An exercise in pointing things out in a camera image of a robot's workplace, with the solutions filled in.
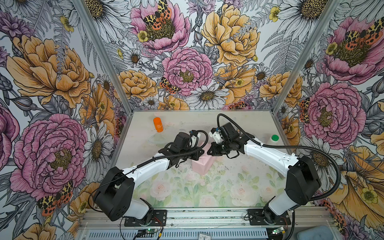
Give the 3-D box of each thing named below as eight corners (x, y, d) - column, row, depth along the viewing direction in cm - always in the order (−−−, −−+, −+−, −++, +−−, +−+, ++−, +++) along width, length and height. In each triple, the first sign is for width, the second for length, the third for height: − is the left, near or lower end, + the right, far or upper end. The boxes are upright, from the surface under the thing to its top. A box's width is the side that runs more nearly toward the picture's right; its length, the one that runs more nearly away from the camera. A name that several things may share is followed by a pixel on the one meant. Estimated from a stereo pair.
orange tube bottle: (155, 132, 112) (152, 123, 104) (156, 126, 115) (154, 117, 108) (162, 132, 112) (160, 123, 104) (164, 126, 116) (161, 117, 108)
